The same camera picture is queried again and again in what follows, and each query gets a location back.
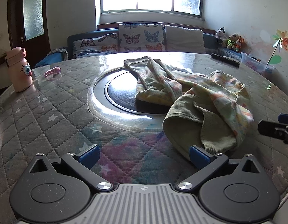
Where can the small pink toy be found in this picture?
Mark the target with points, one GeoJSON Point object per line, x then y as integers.
{"type": "Point", "coordinates": [53, 71]}

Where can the blue patterned sofa cover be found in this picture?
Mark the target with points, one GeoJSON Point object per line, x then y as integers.
{"type": "Point", "coordinates": [229, 52]}

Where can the pastel patterned child's jacket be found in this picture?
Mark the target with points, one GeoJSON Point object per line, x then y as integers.
{"type": "Point", "coordinates": [204, 102]}

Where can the grey cloth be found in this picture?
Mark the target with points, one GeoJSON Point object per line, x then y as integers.
{"type": "Point", "coordinates": [60, 52]}

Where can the black and white plush toy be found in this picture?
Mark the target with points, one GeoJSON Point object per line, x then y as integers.
{"type": "Point", "coordinates": [220, 34]}

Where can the clear plastic storage box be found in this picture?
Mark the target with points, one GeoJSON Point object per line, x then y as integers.
{"type": "Point", "coordinates": [256, 65]}

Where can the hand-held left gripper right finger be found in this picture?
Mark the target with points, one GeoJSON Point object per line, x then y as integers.
{"type": "Point", "coordinates": [199, 156]}

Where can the square butterfly print pillow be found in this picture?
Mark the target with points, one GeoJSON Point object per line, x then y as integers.
{"type": "Point", "coordinates": [139, 37]}

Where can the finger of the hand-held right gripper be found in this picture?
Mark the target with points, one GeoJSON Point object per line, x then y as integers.
{"type": "Point", "coordinates": [286, 118]}
{"type": "Point", "coordinates": [270, 128]}

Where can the dark wooden cabinet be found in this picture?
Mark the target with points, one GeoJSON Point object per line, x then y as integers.
{"type": "Point", "coordinates": [0, 74]}

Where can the orange fox plush toy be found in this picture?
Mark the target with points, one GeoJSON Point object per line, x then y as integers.
{"type": "Point", "coordinates": [240, 43]}

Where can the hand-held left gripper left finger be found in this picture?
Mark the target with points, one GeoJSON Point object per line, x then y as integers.
{"type": "Point", "coordinates": [89, 155]}

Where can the long butterfly print pillow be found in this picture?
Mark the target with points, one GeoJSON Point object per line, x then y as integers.
{"type": "Point", "coordinates": [95, 45]}

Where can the colourful pinwheel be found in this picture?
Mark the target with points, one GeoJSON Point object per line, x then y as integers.
{"type": "Point", "coordinates": [285, 42]}

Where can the dark wooden door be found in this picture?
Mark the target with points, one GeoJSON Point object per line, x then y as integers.
{"type": "Point", "coordinates": [33, 11]}

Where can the blue cloth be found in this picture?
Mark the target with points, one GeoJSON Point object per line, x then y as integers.
{"type": "Point", "coordinates": [50, 59]}

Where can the plain grey pillow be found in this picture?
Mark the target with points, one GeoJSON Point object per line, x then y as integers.
{"type": "Point", "coordinates": [183, 39]}

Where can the black round hotplate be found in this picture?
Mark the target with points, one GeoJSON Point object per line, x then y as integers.
{"type": "Point", "coordinates": [123, 93]}

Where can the black remote control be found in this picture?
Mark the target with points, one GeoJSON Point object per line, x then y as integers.
{"type": "Point", "coordinates": [225, 60]}

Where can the dark blue sofa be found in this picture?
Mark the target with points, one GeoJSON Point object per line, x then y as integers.
{"type": "Point", "coordinates": [76, 36]}

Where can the pink cartoon water bottle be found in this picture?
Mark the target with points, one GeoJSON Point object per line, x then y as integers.
{"type": "Point", "coordinates": [18, 72]}

